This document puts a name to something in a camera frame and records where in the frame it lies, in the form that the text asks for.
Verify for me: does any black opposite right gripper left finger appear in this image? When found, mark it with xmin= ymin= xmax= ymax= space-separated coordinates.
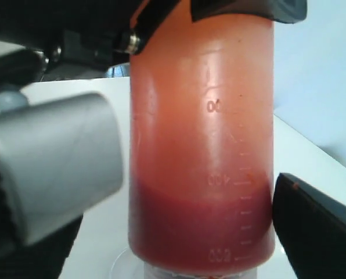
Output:
xmin=190 ymin=0 xmax=307 ymax=23

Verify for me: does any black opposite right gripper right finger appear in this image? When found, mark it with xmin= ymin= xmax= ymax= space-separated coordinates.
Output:
xmin=272 ymin=173 xmax=346 ymax=279

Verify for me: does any red sauce squeeze bottle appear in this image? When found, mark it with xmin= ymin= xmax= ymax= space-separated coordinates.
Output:
xmin=128 ymin=1 xmax=275 ymax=278

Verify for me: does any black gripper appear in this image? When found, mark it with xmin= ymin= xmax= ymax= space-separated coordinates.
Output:
xmin=0 ymin=1 xmax=177 ymax=87

